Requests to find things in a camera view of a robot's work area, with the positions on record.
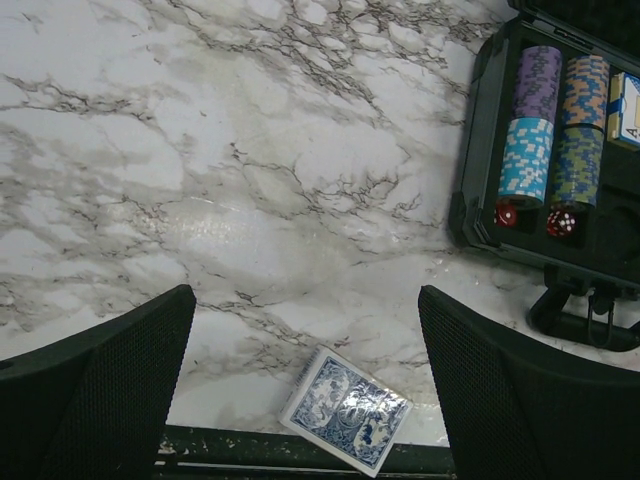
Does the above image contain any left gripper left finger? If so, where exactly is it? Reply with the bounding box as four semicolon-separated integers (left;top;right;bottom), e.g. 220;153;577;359
1;285;196;479

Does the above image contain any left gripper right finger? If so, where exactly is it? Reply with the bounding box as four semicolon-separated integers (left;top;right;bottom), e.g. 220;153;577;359
418;285;639;479

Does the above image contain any red die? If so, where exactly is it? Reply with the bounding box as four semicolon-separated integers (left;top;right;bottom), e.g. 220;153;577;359
546;210;577;238
494;203;518;228

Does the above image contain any ace of spades card deck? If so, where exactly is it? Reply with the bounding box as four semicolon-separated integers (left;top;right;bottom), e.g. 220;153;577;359
606;72;640;151

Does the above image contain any black poker set case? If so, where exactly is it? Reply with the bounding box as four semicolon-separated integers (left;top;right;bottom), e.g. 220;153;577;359
449;1;639;352

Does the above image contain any blue back card deck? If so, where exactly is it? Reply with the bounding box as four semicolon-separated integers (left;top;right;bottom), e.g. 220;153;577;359
279;345;413;478

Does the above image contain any light blue chip stack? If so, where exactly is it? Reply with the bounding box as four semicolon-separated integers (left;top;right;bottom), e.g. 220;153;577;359
498;117;554;210

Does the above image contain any dark green chip stack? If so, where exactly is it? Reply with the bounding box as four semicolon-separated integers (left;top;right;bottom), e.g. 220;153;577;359
550;126;604;211

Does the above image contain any purple chip stack back left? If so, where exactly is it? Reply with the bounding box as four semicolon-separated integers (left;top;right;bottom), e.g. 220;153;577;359
512;45;563;122

